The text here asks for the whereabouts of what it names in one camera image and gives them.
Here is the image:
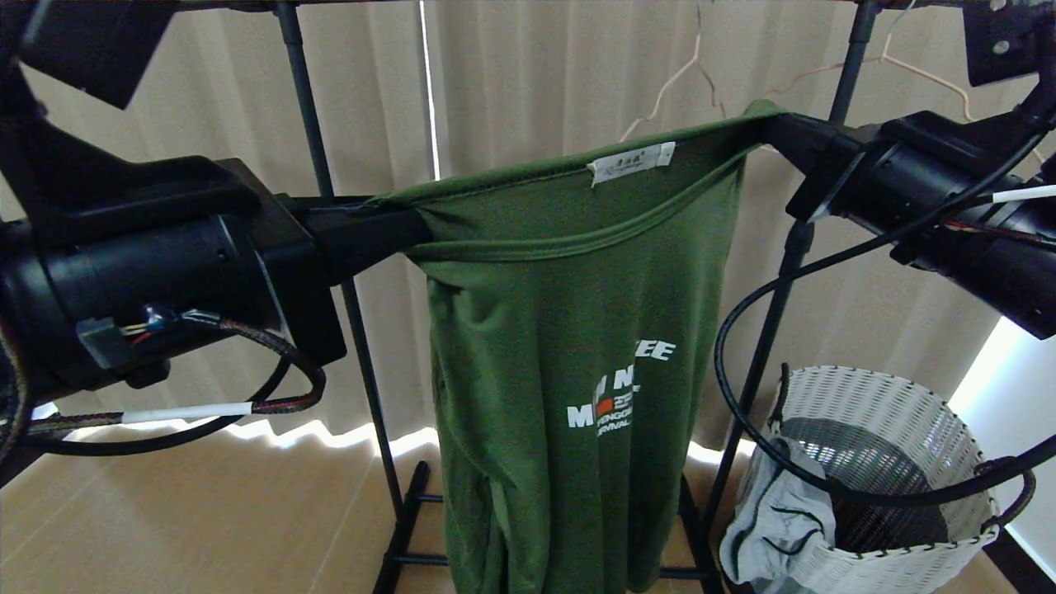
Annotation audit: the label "black cable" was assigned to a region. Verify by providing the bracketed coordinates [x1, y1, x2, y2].
[23, 355, 292, 457]
[714, 107, 1056, 509]

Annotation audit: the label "white laundry basket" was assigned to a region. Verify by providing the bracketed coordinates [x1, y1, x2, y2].
[738, 363, 1037, 594]

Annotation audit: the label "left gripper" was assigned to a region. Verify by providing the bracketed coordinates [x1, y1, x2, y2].
[0, 158, 348, 394]

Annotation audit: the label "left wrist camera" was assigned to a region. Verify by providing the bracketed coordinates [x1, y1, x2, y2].
[0, 0, 258, 242]

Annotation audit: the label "black clothes rack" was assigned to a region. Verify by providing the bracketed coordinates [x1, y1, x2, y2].
[177, 0, 974, 594]

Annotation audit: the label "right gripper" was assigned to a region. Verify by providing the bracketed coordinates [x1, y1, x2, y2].
[782, 124, 1056, 341]

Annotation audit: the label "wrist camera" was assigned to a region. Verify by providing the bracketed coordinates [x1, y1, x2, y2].
[881, 0, 1056, 166]
[0, 0, 258, 242]

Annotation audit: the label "pale grey shorts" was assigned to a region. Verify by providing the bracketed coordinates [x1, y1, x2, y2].
[718, 436, 839, 593]

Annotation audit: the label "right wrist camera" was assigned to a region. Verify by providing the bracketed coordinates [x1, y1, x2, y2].
[881, 0, 1056, 166]

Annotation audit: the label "green printed shirt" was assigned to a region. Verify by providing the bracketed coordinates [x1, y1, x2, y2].
[371, 99, 785, 594]

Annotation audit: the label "beige curtain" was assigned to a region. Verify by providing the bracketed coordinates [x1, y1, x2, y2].
[0, 0, 1056, 453]

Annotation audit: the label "pink clothes hanger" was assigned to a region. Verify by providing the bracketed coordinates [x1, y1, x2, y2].
[619, 0, 728, 145]
[763, 0, 978, 125]

